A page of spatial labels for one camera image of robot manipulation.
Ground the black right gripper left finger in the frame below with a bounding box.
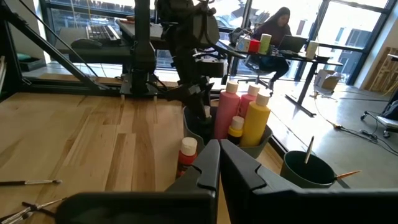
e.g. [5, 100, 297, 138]
[55, 139, 221, 224]

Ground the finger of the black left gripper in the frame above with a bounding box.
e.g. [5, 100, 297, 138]
[201, 76, 216, 107]
[164, 83, 206, 121]

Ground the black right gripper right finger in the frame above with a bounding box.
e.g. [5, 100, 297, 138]
[220, 139, 398, 224]

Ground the large pink labelled paint bottle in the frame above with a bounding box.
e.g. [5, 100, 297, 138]
[238, 83, 261, 119]

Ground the small yellow paint bottle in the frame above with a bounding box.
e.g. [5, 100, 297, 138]
[227, 116, 245, 146]

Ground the small red paint bottle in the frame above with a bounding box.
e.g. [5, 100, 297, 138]
[176, 136, 198, 180]

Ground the large yellow paint bottle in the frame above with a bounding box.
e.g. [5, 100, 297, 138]
[239, 91, 271, 147]

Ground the teal ribbed cup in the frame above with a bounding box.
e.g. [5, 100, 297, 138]
[279, 151, 338, 189]

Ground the black office chair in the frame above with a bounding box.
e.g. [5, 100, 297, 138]
[238, 54, 276, 93]

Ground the white box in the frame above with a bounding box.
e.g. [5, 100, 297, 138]
[236, 35, 251, 52]

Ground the red container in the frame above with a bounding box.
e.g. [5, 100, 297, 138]
[248, 39, 261, 54]

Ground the pale green cylinder container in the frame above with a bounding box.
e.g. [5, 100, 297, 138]
[259, 33, 272, 55]

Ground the person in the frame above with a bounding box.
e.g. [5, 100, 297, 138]
[251, 6, 293, 91]

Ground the black keyboard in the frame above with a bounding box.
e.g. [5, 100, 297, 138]
[86, 24, 122, 44]

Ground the black laptop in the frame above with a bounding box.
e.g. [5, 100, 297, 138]
[277, 34, 308, 54]

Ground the black computer mouse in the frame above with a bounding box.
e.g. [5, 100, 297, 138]
[70, 37, 103, 50]

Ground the black standing desk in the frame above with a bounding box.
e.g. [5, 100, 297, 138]
[217, 40, 343, 118]

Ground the white container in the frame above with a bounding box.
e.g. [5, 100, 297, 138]
[306, 40, 320, 60]

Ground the cardboard box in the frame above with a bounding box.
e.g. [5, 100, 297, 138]
[314, 68, 343, 91]

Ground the wheeled cart with bag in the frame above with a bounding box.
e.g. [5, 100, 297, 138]
[360, 90, 398, 138]

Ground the wooden slat box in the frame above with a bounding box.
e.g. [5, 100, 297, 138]
[363, 46, 398, 93]

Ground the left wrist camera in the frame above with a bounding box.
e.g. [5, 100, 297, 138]
[198, 58, 228, 78]

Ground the black floor cable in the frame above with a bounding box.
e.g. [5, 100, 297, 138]
[313, 90, 398, 156]

